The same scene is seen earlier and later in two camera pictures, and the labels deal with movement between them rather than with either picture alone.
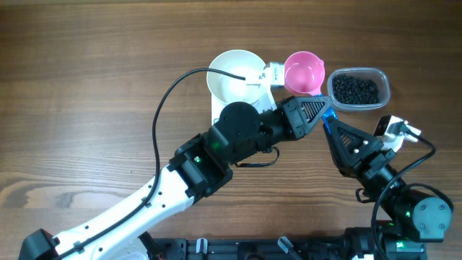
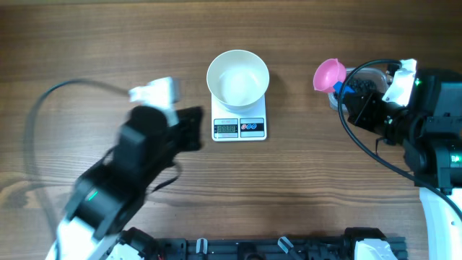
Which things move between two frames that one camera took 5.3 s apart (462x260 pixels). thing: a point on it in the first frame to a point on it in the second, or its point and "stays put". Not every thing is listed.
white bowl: [227, 89] stays put
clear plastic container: [358, 89] stays put
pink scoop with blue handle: [304, 74] to [329, 76]
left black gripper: [294, 118] to [188, 128]
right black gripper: [363, 161] to [362, 109]
